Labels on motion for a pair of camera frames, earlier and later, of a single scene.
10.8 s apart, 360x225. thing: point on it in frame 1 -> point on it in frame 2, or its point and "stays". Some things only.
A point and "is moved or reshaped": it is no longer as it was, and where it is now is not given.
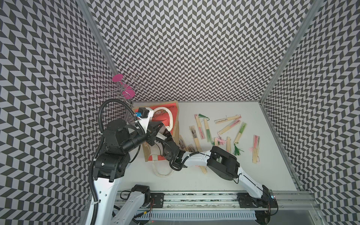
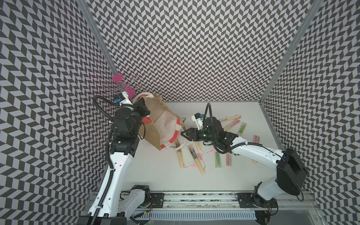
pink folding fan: x=233 y=123 stays
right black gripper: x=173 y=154 -> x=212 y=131
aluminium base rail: x=272 y=201 stays
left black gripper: x=152 y=131 -> x=140 y=106
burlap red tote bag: x=166 y=117 is moved or reshaped
